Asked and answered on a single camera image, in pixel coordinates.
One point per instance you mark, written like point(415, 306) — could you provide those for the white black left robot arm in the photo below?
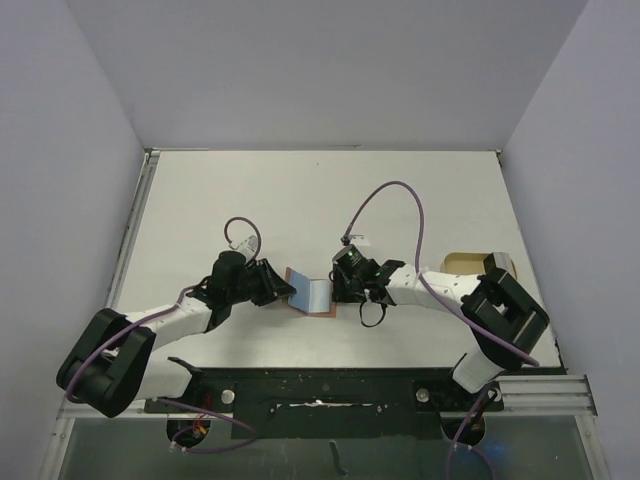
point(106, 366)

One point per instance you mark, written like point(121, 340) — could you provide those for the grey credit card stack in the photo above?
point(501, 260)

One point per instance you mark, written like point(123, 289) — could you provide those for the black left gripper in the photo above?
point(273, 287)

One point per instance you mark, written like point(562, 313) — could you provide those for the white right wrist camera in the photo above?
point(358, 240)

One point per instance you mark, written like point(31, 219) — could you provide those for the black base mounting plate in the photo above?
point(372, 402)

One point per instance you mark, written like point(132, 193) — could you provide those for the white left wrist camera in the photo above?
point(247, 247)

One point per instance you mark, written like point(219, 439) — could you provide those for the aluminium left side rail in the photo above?
point(145, 180)

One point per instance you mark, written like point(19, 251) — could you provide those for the beige oval tray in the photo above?
point(463, 263)

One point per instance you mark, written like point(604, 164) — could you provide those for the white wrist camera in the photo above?
point(358, 240)
point(247, 247)

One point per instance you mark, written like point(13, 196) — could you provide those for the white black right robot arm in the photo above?
point(505, 320)

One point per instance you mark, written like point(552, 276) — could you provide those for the brown leather card holder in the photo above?
point(313, 297)

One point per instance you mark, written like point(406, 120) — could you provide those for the aluminium rail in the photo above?
point(145, 180)
point(535, 395)

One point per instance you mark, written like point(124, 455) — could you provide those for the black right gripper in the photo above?
point(341, 286)

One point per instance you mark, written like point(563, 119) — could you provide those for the aluminium front rail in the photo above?
point(535, 395)

